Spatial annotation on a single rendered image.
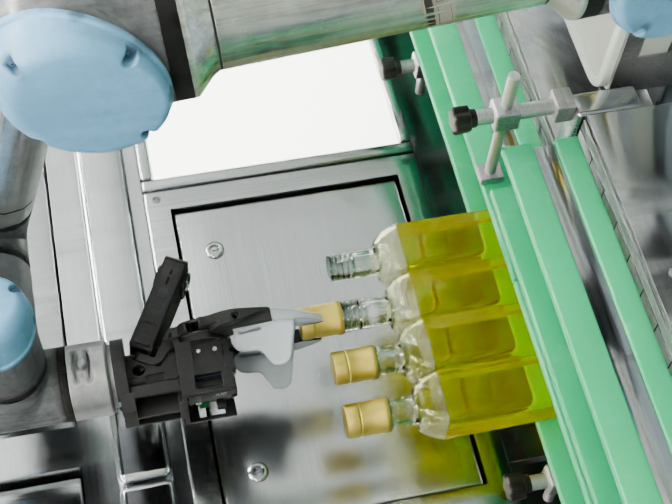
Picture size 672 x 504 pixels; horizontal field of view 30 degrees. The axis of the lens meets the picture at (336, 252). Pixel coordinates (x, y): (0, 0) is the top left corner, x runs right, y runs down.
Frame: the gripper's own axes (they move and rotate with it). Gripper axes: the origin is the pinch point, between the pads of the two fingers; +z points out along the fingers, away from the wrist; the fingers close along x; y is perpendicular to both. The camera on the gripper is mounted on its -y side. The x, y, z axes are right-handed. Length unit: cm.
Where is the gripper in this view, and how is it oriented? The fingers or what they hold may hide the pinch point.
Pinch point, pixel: (307, 323)
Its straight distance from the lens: 128.9
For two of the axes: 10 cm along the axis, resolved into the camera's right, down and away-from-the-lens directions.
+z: 9.8, -1.6, 1.5
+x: 0.5, -5.1, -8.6
